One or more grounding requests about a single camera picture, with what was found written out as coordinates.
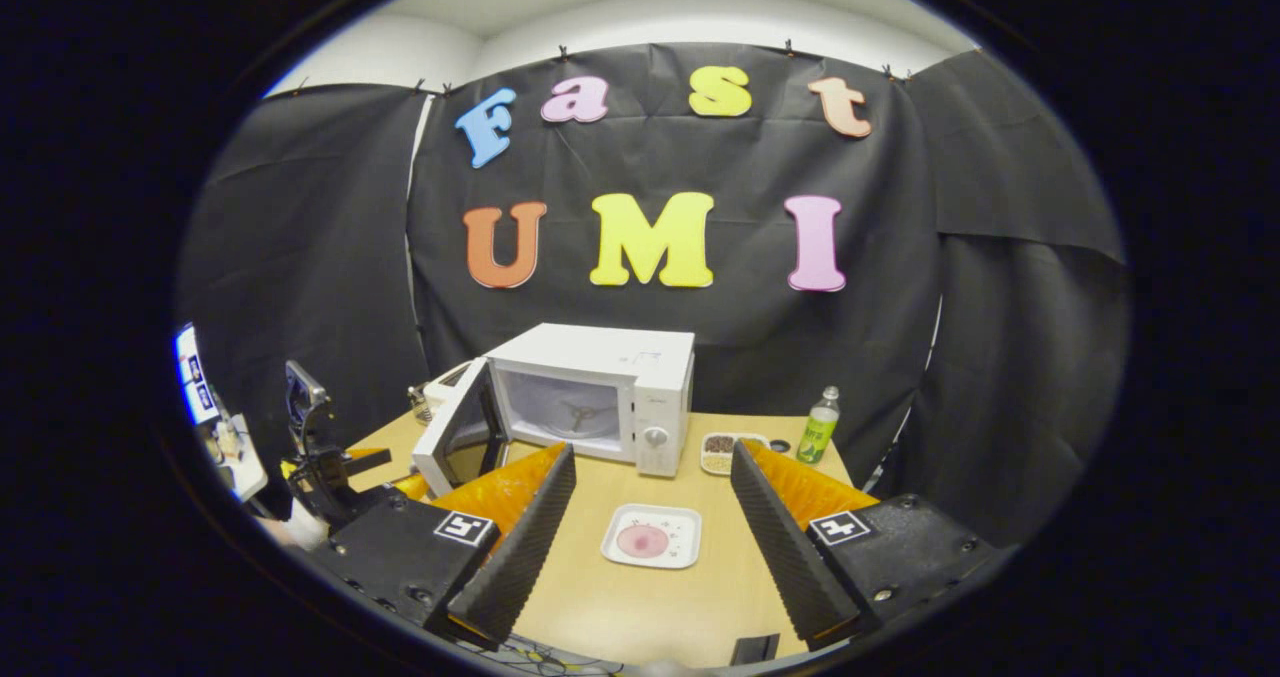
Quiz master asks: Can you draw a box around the white and blue board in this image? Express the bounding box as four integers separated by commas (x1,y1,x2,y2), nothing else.
175,322,223,426

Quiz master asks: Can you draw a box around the white square plate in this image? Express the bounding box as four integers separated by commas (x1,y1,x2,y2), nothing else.
600,504,703,570

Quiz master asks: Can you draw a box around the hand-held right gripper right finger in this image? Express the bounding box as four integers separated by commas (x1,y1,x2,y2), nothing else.
730,439,1011,650

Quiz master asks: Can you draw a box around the green label drink bottle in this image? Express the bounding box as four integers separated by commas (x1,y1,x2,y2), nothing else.
797,387,841,465

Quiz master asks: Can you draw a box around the white microwave oven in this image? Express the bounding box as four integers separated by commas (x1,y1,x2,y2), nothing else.
412,322,697,500

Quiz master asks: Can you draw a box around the white appliance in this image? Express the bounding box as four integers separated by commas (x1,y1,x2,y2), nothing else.
408,360,473,426

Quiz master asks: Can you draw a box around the pink meat slice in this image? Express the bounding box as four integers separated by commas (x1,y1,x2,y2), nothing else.
617,525,669,560

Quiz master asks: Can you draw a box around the white side table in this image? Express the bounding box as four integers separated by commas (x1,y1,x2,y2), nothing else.
200,412,269,504

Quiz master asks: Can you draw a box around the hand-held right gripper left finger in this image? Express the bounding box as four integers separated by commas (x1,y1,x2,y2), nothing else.
300,443,578,650

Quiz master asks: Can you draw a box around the white divided tray of beans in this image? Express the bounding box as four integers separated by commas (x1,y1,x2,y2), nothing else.
699,432,773,477

